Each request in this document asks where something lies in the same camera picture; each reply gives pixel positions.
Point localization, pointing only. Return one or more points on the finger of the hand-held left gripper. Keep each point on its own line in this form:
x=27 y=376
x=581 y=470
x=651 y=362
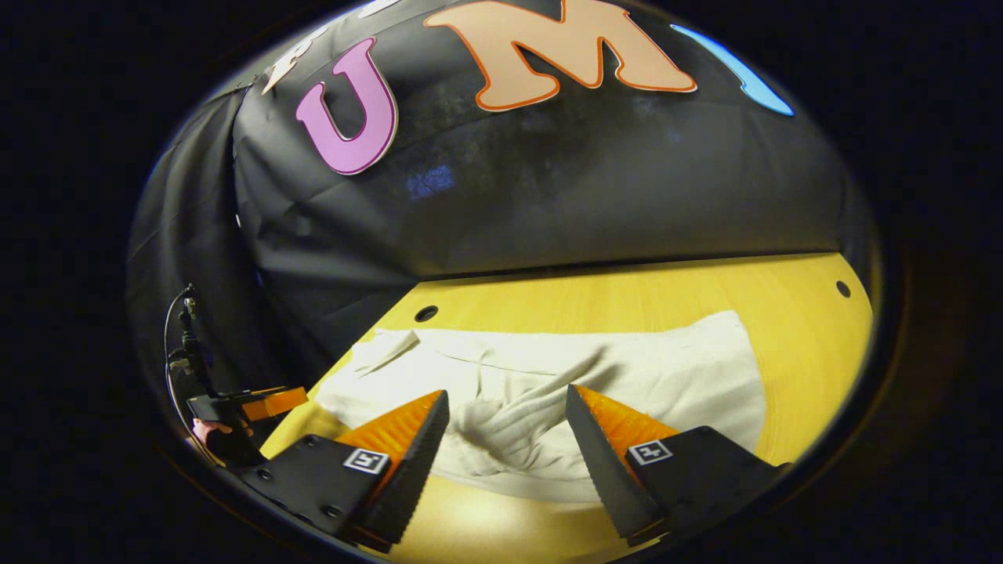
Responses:
x=274 y=403

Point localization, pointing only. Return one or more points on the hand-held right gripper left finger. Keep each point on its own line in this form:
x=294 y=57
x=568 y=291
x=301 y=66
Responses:
x=407 y=462

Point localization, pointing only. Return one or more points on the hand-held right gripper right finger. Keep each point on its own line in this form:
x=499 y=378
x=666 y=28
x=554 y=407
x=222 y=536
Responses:
x=603 y=462

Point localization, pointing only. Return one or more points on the white jeans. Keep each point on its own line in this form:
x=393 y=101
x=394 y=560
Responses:
x=666 y=376

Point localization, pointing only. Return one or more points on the black backdrop cloth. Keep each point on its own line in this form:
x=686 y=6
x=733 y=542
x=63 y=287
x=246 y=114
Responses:
x=588 y=180

